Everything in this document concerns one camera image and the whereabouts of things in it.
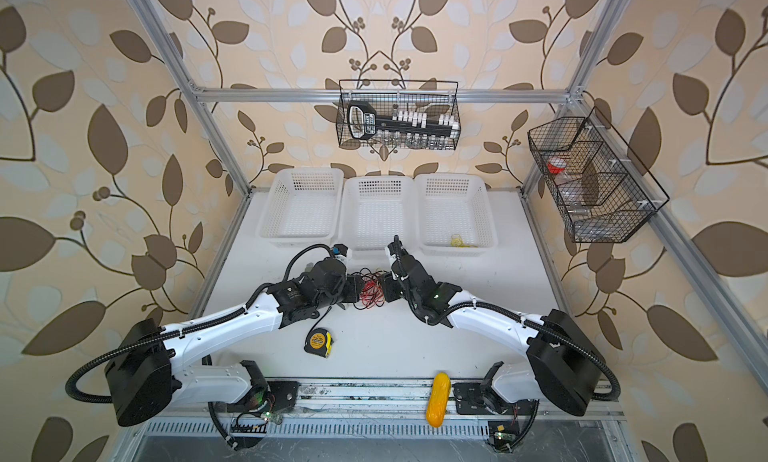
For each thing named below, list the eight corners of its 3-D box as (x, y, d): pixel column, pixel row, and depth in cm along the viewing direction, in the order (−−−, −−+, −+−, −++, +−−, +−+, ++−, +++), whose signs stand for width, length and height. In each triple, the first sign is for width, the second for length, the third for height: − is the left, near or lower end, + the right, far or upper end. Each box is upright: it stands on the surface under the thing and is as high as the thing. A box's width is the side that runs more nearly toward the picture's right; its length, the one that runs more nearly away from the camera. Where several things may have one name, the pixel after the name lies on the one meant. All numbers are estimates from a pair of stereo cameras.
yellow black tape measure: (305, 351, 84) (302, 348, 81) (314, 329, 88) (312, 325, 85) (329, 358, 82) (327, 355, 80) (337, 336, 86) (335, 332, 84)
